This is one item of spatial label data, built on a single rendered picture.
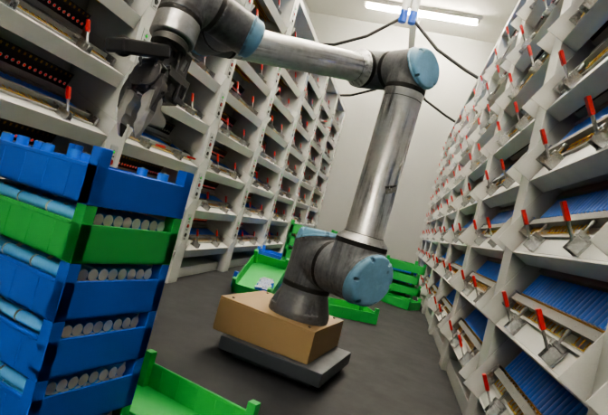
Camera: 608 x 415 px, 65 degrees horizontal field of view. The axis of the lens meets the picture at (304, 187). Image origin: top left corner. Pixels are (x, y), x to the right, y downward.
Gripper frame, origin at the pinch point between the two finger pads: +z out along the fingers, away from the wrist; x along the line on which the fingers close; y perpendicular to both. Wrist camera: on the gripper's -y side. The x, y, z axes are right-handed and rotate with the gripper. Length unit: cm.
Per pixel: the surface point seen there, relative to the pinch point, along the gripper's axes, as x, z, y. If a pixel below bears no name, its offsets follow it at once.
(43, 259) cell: -6.8, 25.8, -10.8
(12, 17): 41.5, -22.8, -5.4
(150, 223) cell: -12.4, 16.2, 0.5
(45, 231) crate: -7.2, 22.0, -12.6
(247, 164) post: 93, -58, 168
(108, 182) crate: -14.3, 13.6, -11.7
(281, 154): 110, -91, 230
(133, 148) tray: 59, -17, 55
